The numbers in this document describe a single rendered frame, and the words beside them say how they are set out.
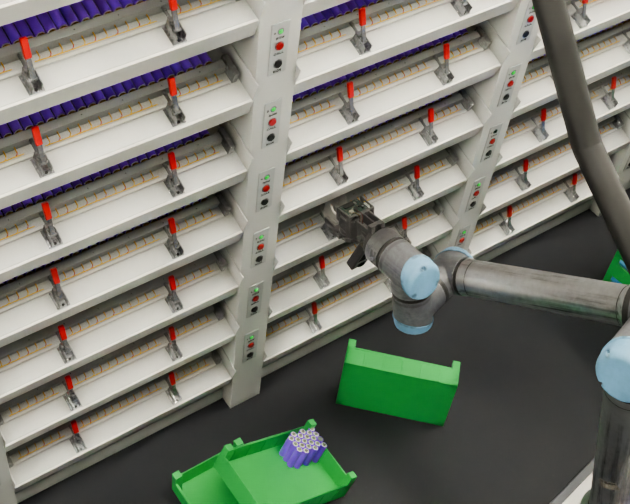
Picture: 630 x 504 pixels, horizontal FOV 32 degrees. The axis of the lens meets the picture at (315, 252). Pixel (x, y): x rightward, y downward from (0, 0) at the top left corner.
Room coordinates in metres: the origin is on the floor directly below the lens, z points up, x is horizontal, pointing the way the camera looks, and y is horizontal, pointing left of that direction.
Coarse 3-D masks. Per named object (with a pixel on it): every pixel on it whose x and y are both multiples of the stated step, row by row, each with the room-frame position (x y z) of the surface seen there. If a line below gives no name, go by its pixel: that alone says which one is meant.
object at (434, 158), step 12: (432, 156) 2.05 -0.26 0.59; (444, 156) 2.06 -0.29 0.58; (408, 168) 1.99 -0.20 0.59; (420, 168) 2.01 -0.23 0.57; (384, 180) 1.94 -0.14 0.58; (396, 180) 1.96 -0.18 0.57; (348, 192) 1.88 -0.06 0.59; (360, 192) 1.89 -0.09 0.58; (384, 192) 1.92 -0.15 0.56; (300, 216) 1.78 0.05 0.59; (312, 216) 1.79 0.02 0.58; (288, 228) 1.75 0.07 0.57
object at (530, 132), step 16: (608, 80) 2.47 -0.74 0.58; (624, 80) 2.51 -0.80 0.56; (592, 96) 2.42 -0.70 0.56; (608, 96) 2.41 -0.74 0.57; (624, 96) 2.45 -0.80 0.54; (528, 112) 2.27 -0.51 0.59; (544, 112) 2.24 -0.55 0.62; (560, 112) 2.32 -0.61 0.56; (608, 112) 2.38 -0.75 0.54; (512, 128) 2.22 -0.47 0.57; (528, 128) 2.24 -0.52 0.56; (544, 128) 2.24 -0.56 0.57; (560, 128) 2.28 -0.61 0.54; (512, 144) 2.18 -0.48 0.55; (528, 144) 2.20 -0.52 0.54; (544, 144) 2.22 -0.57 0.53; (512, 160) 2.15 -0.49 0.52
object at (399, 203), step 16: (448, 160) 2.07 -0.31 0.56; (464, 160) 2.05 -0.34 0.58; (432, 176) 2.01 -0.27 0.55; (448, 176) 2.03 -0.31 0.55; (464, 176) 2.04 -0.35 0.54; (400, 192) 1.94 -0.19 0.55; (432, 192) 1.97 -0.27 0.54; (448, 192) 2.01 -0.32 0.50; (384, 208) 1.88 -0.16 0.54; (400, 208) 1.90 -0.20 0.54; (416, 208) 1.95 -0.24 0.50; (304, 240) 1.73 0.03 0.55; (320, 240) 1.75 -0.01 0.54; (336, 240) 1.76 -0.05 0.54; (288, 256) 1.68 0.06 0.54; (304, 256) 1.70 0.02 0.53
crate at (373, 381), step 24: (360, 360) 1.66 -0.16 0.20; (384, 360) 1.67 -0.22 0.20; (408, 360) 1.68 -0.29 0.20; (360, 384) 1.64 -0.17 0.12; (384, 384) 1.63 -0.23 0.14; (408, 384) 1.63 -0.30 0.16; (432, 384) 1.63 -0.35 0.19; (456, 384) 1.63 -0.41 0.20; (360, 408) 1.64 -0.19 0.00; (384, 408) 1.63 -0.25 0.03; (408, 408) 1.63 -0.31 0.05; (432, 408) 1.62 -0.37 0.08
